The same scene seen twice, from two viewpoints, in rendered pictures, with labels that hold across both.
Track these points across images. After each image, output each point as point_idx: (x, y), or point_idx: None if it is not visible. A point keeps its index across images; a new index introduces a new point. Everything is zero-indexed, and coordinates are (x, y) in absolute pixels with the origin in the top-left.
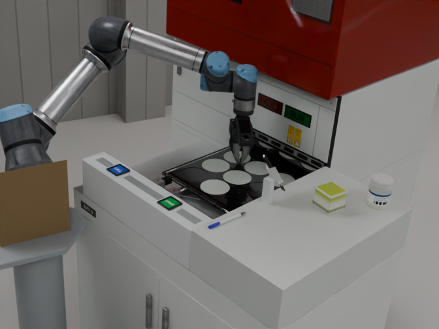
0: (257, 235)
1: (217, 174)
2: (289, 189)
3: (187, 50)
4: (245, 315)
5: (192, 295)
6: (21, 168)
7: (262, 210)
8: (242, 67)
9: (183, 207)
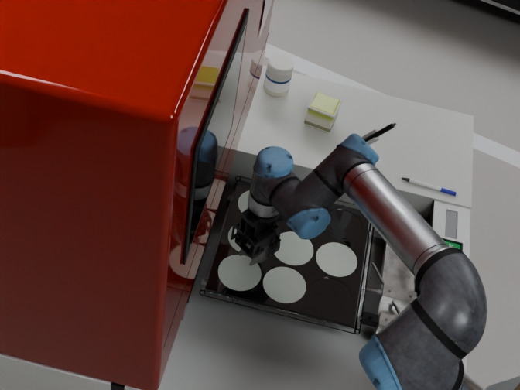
0: (423, 156)
1: (306, 271)
2: (316, 162)
3: (387, 180)
4: None
5: None
6: None
7: (380, 168)
8: (284, 160)
9: (443, 235)
